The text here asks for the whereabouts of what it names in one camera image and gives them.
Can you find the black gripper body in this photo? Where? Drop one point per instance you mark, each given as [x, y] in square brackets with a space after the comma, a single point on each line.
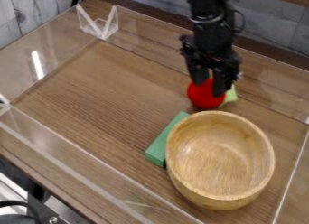
[210, 43]

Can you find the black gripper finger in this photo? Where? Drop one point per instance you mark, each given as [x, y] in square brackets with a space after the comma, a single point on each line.
[198, 71]
[223, 78]

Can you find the red plush strawberry fruit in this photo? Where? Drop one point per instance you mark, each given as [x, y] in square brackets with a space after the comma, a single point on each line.
[202, 98]

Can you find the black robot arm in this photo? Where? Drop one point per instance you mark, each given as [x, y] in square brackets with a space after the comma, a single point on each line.
[211, 8]

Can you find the wooden bowl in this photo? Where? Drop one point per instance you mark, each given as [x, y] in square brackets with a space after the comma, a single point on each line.
[221, 160]

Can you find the green rectangular block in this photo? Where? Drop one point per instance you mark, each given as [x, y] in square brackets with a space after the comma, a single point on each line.
[155, 151]

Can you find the black clamp under table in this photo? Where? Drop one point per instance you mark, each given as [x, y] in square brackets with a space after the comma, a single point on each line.
[45, 215]

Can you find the clear acrylic enclosure wall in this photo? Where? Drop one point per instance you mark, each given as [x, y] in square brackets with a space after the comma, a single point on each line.
[90, 100]

